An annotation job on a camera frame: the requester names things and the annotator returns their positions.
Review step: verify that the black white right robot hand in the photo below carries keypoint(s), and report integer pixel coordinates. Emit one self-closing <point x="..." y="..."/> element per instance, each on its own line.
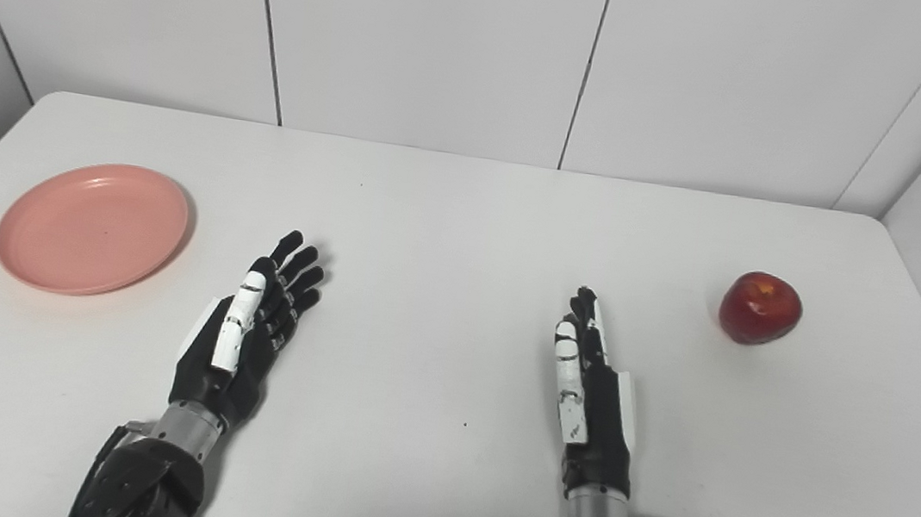
<point x="602" y="422"/>

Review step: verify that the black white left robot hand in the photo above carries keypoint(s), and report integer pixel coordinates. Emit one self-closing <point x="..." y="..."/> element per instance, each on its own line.
<point x="246" y="355"/>

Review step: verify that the red apple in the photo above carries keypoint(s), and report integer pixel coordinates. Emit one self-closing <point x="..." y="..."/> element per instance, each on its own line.
<point x="760" y="312"/>

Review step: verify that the pink round plate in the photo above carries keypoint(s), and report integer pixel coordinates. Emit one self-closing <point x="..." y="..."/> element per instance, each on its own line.
<point x="91" y="229"/>

